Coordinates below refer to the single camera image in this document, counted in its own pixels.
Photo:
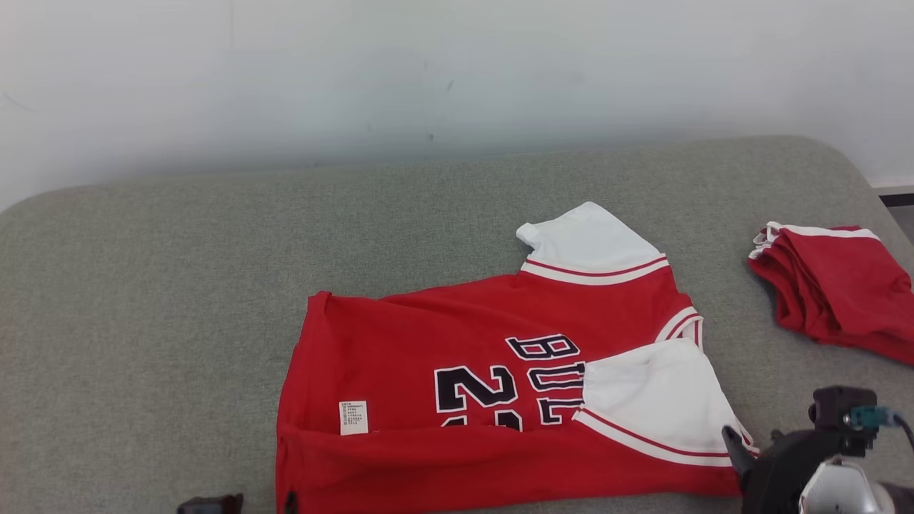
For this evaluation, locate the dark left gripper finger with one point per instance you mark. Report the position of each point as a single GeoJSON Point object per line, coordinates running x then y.
{"type": "Point", "coordinates": [291, 504]}

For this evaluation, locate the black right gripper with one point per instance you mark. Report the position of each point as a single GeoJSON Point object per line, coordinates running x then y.
{"type": "Point", "coordinates": [778, 478]}

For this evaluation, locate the red basketball jersey white sleeves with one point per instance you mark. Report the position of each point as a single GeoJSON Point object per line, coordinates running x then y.
{"type": "Point", "coordinates": [400, 343]}

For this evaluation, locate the red shorts with white trim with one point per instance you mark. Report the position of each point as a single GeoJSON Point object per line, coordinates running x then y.
{"type": "Point", "coordinates": [842, 285]}

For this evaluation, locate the grey fabric sofa cushion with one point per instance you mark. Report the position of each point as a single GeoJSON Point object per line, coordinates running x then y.
{"type": "Point", "coordinates": [178, 285]}

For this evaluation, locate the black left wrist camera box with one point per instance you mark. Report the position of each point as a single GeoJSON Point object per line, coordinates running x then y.
{"type": "Point", "coordinates": [211, 505]}

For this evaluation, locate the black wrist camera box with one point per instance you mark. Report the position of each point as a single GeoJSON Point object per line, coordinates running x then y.
{"type": "Point", "coordinates": [842, 403]}
{"type": "Point", "coordinates": [211, 505]}

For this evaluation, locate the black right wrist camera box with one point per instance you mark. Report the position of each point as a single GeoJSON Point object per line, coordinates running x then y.
{"type": "Point", "coordinates": [842, 403]}

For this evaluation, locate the black wall baseboard strip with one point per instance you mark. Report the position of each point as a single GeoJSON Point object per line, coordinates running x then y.
{"type": "Point", "coordinates": [898, 200]}

